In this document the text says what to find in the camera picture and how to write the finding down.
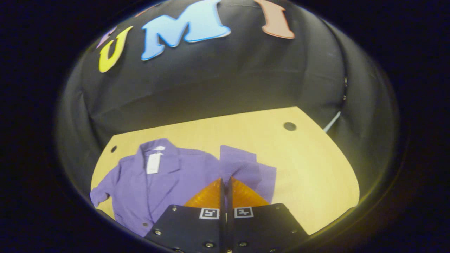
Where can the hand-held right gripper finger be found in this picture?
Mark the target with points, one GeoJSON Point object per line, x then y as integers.
{"type": "Point", "coordinates": [229, 235]}
{"type": "Point", "coordinates": [222, 235]}

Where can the black backdrop cloth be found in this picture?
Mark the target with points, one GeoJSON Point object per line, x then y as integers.
{"type": "Point", "coordinates": [246, 70]}

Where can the white paper garment tag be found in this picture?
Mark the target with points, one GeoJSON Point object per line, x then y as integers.
{"type": "Point", "coordinates": [154, 163]}

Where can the purple shirt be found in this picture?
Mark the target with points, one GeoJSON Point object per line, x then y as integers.
{"type": "Point", "coordinates": [133, 189]}

